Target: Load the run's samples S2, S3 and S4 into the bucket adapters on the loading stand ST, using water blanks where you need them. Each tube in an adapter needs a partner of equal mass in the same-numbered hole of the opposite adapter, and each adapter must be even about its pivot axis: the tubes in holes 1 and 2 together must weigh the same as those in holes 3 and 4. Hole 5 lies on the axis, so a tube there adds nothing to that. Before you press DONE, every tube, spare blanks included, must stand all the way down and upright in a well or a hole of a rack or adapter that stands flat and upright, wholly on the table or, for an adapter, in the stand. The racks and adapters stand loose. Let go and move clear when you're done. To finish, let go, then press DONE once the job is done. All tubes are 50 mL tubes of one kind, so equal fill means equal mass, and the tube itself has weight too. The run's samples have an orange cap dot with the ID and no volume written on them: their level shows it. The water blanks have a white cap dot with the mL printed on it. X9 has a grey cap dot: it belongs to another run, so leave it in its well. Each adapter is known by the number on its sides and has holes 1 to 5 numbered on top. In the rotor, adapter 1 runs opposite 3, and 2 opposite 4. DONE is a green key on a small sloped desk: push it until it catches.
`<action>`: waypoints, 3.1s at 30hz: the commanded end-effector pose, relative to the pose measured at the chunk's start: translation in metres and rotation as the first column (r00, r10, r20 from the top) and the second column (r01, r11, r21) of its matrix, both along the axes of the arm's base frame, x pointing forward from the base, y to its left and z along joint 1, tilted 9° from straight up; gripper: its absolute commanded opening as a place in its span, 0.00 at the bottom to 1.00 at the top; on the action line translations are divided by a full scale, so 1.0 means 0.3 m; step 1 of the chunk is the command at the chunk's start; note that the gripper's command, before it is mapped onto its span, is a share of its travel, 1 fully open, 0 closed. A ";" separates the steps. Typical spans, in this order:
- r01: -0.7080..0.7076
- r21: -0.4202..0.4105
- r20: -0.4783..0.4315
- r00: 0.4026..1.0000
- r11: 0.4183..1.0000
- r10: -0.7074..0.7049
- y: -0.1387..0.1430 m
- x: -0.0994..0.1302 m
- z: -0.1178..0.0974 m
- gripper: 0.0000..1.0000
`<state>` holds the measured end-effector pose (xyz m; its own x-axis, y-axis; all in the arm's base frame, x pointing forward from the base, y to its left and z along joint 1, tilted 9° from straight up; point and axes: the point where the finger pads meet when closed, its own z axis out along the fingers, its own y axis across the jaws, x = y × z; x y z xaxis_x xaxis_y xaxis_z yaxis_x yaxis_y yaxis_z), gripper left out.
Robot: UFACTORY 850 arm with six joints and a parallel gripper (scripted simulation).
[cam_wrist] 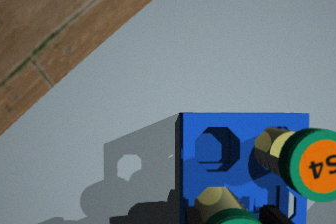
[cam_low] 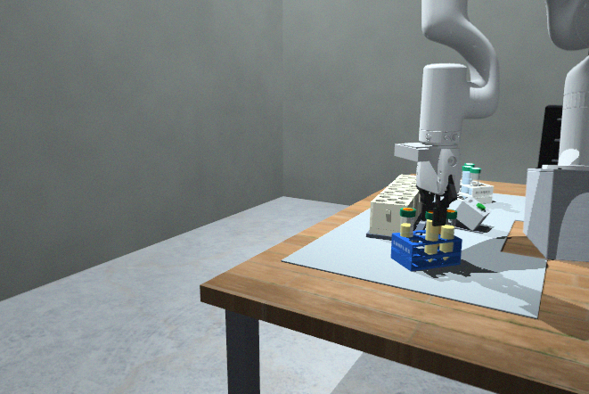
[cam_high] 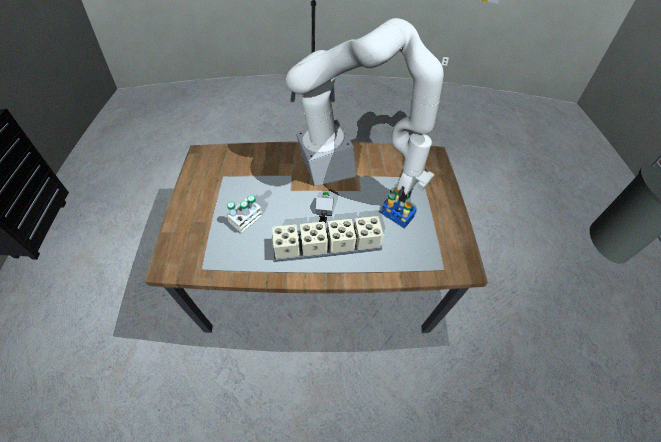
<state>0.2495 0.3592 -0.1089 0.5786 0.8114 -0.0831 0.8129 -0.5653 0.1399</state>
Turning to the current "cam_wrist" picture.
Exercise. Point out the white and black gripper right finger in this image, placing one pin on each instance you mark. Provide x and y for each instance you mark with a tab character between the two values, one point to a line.
270	214

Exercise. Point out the blue tube rack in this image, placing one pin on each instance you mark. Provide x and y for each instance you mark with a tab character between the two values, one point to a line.
207	143

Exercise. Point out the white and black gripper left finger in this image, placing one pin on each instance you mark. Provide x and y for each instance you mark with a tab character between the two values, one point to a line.
192	215

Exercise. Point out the grey table surface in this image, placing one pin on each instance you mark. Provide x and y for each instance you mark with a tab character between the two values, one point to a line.
103	145

